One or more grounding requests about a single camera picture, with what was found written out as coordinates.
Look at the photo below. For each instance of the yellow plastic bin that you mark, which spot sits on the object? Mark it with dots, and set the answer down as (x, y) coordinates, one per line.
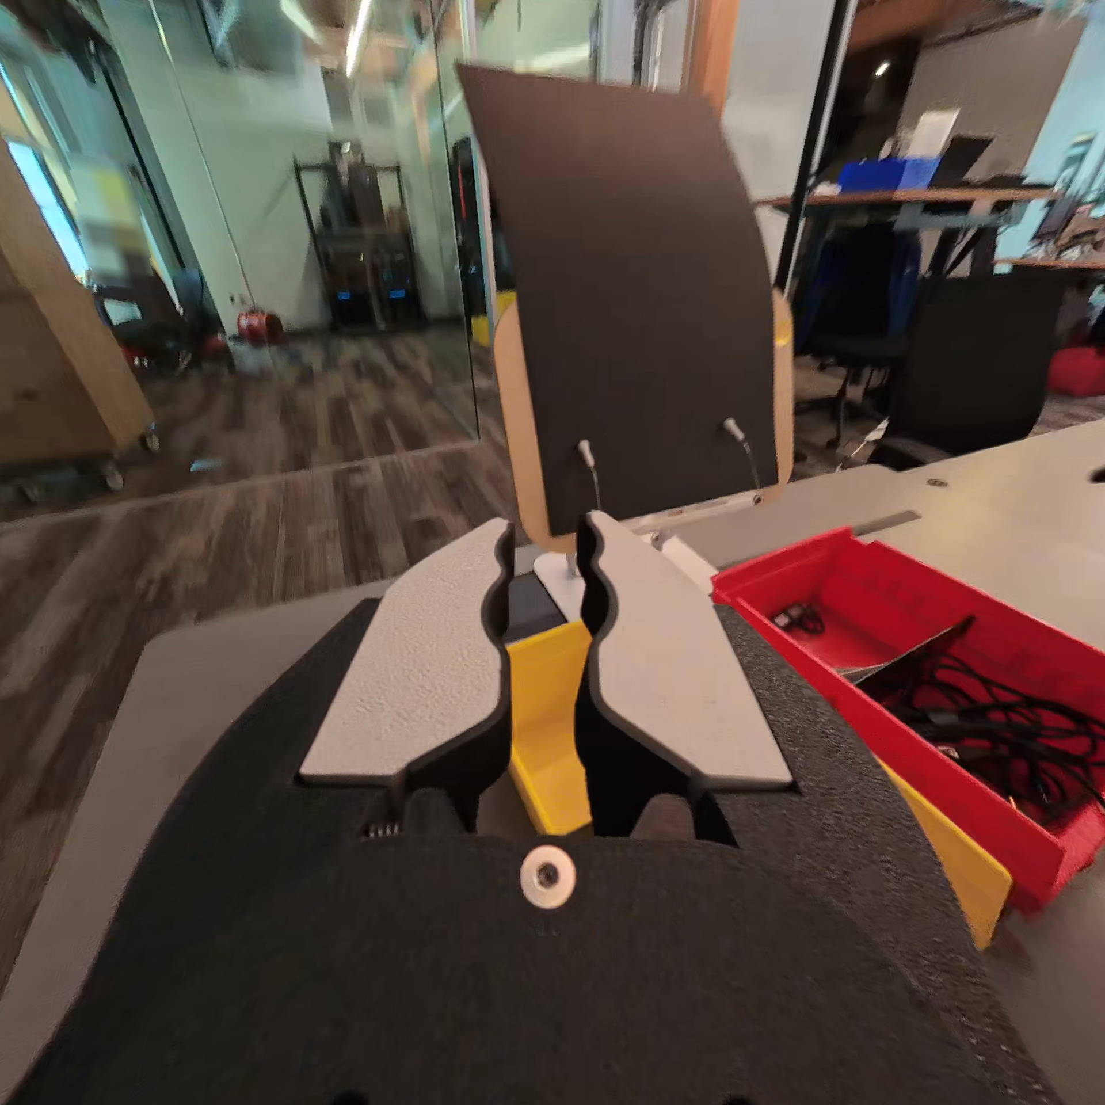
(549, 734)

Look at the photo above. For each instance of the dark flat device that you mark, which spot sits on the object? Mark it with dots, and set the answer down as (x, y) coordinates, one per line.
(528, 599)

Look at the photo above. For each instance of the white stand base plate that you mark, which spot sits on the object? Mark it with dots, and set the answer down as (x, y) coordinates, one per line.
(557, 586)

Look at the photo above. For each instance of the red bean bag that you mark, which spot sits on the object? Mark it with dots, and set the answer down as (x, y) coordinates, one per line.
(1079, 371)

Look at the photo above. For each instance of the wooden cabinet on casters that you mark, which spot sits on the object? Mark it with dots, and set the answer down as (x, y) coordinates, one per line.
(52, 371)

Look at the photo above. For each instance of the red plastic bin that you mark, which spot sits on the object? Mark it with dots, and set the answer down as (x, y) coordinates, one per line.
(864, 596)

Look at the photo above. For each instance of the blue black office chair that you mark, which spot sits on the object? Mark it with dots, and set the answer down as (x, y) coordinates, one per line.
(855, 301)

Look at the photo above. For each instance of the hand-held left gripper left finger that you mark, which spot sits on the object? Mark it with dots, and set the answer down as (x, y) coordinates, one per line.
(415, 681)

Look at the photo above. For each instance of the wooden desk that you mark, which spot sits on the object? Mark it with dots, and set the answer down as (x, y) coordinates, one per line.
(907, 200)

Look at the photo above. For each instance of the black shelf rack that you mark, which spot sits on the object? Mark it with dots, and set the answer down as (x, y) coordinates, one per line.
(351, 293)

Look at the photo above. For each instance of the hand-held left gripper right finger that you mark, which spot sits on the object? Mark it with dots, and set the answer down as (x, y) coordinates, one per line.
(682, 681)

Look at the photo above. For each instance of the red container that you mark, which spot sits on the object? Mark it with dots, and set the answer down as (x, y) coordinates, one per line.
(260, 326)

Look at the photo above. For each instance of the blue storage bin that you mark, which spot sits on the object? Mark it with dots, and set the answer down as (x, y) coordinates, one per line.
(890, 172)

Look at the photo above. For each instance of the black bin divider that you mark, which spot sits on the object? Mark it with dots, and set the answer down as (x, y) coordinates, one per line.
(915, 656)

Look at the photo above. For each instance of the black panel wooden board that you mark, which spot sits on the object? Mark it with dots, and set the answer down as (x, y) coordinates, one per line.
(639, 301)

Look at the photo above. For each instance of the black metal pole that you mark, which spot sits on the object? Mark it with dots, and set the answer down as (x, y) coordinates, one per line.
(816, 129)

